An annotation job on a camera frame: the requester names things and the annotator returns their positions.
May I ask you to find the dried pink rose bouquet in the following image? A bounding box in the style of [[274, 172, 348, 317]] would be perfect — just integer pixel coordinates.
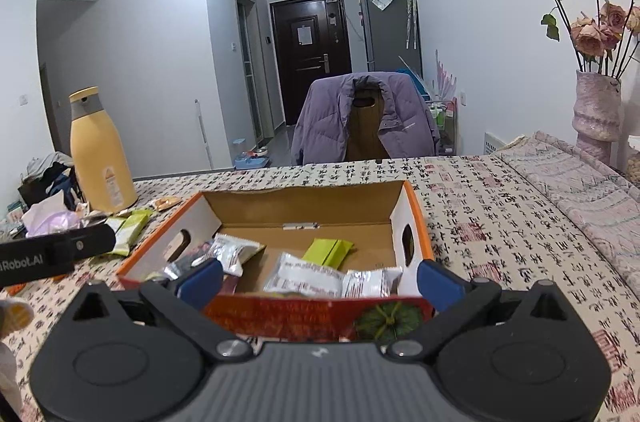
[[511, 0, 640, 78]]

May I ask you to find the silver foil snack packet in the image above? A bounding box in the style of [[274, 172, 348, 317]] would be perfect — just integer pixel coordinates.
[[150, 245, 211, 288]]

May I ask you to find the blue pet feeder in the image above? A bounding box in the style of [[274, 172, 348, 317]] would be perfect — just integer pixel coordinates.
[[232, 137, 271, 170]]

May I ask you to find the quilted lavender cloth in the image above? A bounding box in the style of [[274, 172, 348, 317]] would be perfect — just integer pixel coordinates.
[[492, 131, 640, 303]]

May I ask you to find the crumpled lavender plastic bag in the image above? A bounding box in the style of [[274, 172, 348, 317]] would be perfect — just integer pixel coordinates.
[[22, 192, 91, 238]]

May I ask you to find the purple puffer jacket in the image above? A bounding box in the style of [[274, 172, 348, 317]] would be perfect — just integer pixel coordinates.
[[291, 71, 441, 165]]

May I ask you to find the olive green snack packet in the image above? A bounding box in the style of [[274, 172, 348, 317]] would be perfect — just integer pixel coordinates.
[[301, 238, 354, 268]]

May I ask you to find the white red-print snack packet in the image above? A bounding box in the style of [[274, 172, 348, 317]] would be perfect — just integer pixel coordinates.
[[262, 252, 346, 298]]

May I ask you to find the yellow bottle with grey collar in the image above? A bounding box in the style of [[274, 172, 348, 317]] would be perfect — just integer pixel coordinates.
[[69, 86, 138, 213]]

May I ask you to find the pile of dark clothes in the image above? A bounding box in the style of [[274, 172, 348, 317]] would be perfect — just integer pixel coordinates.
[[17, 152, 83, 210]]

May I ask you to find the pink textured vase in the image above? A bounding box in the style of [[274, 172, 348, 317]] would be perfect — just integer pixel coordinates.
[[571, 70, 622, 165]]

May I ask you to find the silver white snack packet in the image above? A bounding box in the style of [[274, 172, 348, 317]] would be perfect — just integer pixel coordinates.
[[205, 233, 266, 277]]

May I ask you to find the dark brown entrance door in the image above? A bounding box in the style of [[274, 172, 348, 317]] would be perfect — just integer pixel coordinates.
[[269, 0, 353, 126]]

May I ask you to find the wooden chair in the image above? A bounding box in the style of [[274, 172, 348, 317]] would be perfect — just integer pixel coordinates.
[[345, 88, 396, 162]]

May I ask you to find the glass jar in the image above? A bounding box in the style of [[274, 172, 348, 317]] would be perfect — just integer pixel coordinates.
[[624, 149, 640, 188]]

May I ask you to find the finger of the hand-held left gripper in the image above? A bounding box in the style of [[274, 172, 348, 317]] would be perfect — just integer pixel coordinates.
[[52, 223, 117, 261]]

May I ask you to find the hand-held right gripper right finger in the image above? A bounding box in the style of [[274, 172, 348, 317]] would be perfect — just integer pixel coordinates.
[[387, 259, 571, 360]]

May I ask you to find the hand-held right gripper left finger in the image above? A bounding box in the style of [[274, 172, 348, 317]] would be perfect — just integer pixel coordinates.
[[70, 258, 253, 362]]

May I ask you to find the white folded umbrella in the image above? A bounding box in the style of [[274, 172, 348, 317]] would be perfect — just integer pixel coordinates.
[[404, 0, 420, 50]]

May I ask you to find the grey refrigerator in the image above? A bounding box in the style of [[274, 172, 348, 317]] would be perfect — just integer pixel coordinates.
[[357, 0, 423, 76]]

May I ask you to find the orange cardboard box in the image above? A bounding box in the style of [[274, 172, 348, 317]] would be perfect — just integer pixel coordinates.
[[116, 179, 435, 345]]

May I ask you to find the pale green biscuit packet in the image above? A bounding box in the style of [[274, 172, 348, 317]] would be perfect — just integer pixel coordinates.
[[107, 216, 151, 257]]

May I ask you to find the pink white plastic rack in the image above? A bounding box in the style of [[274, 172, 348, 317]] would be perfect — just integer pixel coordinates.
[[434, 49, 458, 103]]

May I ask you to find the white utility cart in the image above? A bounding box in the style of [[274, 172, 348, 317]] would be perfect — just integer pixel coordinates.
[[425, 100, 458, 155]]

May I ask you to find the grey interior door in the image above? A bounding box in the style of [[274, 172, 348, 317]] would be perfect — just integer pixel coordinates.
[[234, 0, 273, 148]]

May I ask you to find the small white snack packet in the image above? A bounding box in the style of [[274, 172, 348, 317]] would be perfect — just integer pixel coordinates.
[[341, 267, 403, 300]]

